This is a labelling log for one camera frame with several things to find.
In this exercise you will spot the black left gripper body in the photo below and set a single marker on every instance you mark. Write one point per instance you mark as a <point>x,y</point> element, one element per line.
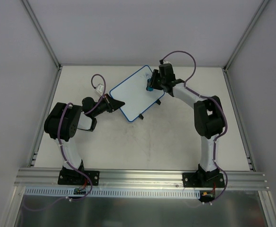
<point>108,103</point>

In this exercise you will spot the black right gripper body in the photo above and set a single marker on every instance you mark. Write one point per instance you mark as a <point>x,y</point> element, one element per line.
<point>155,79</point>

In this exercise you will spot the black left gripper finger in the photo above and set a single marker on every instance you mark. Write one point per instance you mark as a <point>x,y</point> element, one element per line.
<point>116,104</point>
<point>109,98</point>

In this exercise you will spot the blue bone-shaped eraser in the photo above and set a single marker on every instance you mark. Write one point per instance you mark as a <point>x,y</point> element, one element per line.
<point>149,88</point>

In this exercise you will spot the blue-framed whiteboard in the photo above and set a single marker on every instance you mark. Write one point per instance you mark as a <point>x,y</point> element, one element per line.
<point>133,92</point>

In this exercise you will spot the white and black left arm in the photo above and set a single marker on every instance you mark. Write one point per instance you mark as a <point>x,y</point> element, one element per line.
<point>64,120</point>

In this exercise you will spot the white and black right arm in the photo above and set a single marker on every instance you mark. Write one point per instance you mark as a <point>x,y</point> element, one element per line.
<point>209,122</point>

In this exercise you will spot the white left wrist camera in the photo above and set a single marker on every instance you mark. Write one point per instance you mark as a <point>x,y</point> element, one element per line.
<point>100,89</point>

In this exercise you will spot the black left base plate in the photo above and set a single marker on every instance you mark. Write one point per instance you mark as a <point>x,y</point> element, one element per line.
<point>71,177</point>

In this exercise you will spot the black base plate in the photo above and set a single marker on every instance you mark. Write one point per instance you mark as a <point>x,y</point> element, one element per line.
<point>71,177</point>
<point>199,180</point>

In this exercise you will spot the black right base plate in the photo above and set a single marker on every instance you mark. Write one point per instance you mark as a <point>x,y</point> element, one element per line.
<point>199,180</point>

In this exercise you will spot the white slotted cable duct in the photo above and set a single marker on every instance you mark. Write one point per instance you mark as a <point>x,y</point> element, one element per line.
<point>113,192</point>

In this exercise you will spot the aluminium mounting rail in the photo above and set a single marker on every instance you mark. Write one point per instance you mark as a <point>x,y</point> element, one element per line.
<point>142,179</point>

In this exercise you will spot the aluminium frame post left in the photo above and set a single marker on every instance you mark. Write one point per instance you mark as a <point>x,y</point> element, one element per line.
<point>32,16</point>

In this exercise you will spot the aluminium frame post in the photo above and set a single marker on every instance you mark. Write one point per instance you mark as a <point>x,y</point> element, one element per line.
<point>255,18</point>
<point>32,16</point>

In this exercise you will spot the aluminium frame post right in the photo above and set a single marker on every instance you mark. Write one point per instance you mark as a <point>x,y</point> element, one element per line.
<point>255,18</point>

